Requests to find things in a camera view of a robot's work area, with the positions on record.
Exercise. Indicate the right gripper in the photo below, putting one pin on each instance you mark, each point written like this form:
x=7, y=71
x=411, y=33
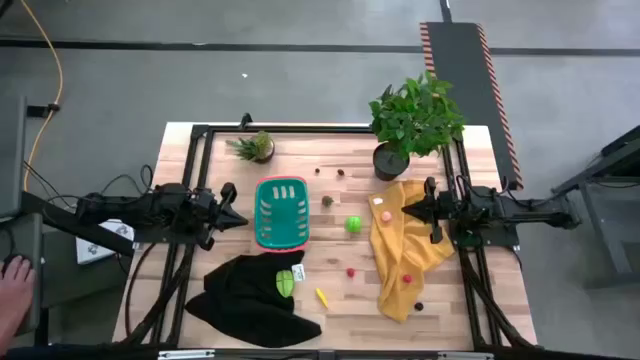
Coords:
x=442, y=212

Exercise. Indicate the teal basket with pink rim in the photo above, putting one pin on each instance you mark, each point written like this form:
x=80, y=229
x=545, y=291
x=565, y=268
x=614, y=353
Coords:
x=282, y=220

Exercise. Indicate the toy peach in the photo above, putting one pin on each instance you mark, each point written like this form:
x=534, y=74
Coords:
x=386, y=216

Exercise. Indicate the leafy tree in black pot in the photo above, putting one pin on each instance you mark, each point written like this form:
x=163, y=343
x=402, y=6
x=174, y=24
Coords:
x=415, y=120

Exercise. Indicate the dark toy plum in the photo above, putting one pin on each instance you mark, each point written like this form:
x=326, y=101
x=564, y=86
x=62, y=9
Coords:
x=418, y=306

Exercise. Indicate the yellow toy banana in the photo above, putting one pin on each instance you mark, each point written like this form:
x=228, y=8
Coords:
x=321, y=297

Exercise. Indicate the person's hand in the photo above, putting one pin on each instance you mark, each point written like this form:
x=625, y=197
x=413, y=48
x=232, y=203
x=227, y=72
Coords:
x=15, y=295

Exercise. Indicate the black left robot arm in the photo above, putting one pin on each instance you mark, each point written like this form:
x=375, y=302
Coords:
x=150, y=205

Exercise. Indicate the toy strawberry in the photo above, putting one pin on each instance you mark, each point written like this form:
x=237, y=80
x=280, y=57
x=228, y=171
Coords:
x=327, y=201

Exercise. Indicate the light green toy vegetable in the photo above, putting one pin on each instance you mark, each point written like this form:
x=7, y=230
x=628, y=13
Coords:
x=285, y=283

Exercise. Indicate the small red toy berry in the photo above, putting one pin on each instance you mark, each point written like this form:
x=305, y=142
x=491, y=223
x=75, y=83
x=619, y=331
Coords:
x=407, y=278
x=350, y=272

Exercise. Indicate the mustard yellow cloth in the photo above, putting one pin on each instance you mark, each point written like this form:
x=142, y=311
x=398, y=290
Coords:
x=400, y=250

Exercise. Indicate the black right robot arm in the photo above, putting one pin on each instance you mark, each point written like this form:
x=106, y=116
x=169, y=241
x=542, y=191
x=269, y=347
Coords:
x=525, y=212

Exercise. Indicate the grey side table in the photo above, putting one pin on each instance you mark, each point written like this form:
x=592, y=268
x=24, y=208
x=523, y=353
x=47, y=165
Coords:
x=625, y=150

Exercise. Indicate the white cloth tag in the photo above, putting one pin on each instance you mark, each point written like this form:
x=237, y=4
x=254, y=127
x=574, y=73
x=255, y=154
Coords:
x=298, y=273

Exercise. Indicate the silver frame bracket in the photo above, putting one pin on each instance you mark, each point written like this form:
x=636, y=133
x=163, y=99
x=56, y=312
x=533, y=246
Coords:
x=185, y=354
x=465, y=356

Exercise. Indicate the black diagonal beam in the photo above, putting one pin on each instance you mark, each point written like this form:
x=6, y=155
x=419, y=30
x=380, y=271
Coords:
x=65, y=220

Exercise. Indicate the green toy cabbage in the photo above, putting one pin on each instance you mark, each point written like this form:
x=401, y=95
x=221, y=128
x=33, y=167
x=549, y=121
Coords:
x=353, y=224

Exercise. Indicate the white booklet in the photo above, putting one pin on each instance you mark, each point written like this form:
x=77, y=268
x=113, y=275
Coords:
x=95, y=250

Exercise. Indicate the small potted succulent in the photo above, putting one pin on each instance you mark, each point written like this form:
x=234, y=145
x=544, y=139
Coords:
x=257, y=147

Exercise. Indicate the black cloth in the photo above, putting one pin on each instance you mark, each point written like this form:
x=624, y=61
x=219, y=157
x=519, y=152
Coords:
x=240, y=305

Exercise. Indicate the grey desk panel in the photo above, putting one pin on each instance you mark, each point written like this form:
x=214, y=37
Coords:
x=39, y=235

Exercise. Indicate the grey monitor panel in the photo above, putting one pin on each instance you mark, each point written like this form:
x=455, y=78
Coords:
x=12, y=150

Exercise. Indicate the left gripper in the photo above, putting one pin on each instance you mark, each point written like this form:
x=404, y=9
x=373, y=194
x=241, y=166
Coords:
x=205, y=215

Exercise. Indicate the black mat with striped edges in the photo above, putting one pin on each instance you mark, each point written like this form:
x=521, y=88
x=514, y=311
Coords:
x=465, y=90

